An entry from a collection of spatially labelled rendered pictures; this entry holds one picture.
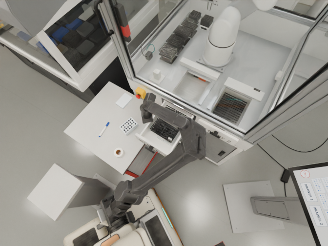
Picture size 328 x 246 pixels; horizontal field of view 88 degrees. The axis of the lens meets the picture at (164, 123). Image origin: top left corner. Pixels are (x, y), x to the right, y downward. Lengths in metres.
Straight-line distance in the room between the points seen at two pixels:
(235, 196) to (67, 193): 1.57
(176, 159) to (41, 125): 2.40
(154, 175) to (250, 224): 1.61
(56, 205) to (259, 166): 1.97
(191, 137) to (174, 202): 1.52
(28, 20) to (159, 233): 1.27
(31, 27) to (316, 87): 1.32
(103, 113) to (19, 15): 0.76
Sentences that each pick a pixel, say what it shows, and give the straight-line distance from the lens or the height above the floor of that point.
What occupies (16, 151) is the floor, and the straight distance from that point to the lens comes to 2.85.
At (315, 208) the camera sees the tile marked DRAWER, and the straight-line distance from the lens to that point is 1.23.
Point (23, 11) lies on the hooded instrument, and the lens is 1.23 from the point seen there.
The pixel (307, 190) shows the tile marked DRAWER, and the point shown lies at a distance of 1.23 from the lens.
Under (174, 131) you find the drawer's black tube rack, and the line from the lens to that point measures 1.17.
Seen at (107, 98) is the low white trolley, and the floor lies 0.76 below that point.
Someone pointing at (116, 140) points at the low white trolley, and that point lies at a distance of 1.37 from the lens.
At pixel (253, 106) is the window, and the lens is 0.90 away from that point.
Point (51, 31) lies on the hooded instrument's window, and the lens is 1.34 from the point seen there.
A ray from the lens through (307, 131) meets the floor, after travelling 2.68.
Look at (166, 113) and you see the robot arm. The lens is 0.72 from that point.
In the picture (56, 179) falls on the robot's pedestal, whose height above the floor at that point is 0.76.
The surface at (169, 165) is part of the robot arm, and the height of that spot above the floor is 1.43.
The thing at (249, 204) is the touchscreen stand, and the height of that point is 0.04.
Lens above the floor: 2.00
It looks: 67 degrees down
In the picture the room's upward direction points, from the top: 8 degrees counter-clockwise
